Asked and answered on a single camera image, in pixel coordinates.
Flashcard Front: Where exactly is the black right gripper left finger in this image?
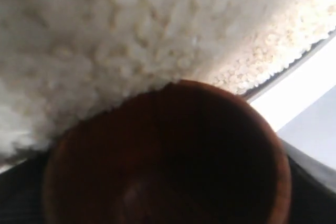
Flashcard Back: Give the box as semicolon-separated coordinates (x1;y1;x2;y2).
1;152;49;224

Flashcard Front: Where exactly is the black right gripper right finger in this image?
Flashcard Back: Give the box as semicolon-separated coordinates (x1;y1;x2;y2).
283;141;335;224

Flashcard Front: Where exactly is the brown wooden cup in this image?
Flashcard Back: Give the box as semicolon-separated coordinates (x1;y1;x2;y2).
43;81;291;223

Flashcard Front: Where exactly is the rice in steel pan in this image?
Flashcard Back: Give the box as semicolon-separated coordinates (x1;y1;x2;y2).
1;0;335;159

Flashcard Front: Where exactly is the stainless steel round pan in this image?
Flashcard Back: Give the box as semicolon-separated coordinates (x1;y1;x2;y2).
241;28;336;99

